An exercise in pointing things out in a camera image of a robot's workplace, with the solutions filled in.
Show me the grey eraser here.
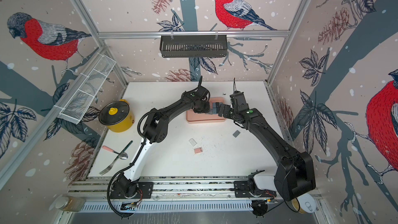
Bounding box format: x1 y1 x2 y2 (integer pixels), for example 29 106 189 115
233 130 240 138
209 108 219 115

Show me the pink plastic storage tray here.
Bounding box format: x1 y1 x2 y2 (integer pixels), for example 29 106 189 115
186 97 226 124

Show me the white eraser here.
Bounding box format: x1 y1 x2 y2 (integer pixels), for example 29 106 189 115
189 139 197 147

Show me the pink eraser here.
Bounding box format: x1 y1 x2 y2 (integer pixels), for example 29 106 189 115
194 147 203 154

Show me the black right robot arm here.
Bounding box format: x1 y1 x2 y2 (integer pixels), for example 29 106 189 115
219 91 316 201

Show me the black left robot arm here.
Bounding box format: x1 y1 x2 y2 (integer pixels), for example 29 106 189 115
106 85 210 201

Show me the yellow electric cooking pot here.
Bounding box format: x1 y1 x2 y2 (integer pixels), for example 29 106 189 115
98 99 135 133

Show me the yellow tape roll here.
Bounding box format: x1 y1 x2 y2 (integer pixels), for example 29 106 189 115
291 193 317 214

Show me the glass jar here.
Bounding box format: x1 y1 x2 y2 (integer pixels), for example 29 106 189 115
55 195 86 212

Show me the black hanging wire basket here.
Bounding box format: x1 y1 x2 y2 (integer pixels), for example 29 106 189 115
160 35 228 58

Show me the green handled fork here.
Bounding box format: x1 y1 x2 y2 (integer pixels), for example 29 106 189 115
99 141 133 175

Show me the white wire mesh shelf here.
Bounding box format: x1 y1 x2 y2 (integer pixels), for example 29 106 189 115
58 53 116 124

